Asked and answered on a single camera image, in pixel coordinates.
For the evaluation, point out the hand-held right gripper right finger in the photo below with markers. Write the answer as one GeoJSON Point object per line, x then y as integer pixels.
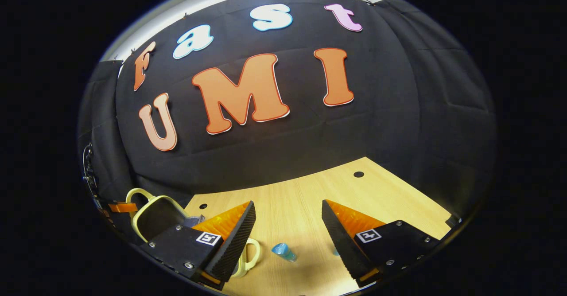
{"type": "Point", "coordinates": [343, 247]}

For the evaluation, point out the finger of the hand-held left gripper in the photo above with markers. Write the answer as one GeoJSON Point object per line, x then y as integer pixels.
{"type": "Point", "coordinates": [123, 207]}

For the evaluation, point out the translucent blue bottle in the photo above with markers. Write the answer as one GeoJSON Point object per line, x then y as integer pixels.
{"type": "Point", "coordinates": [283, 251]}

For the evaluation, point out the pale yellow small suitcase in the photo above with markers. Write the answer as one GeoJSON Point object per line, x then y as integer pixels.
{"type": "Point", "coordinates": [159, 216]}

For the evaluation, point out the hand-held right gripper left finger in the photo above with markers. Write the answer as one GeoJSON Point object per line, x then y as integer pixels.
{"type": "Point", "coordinates": [234, 247]}

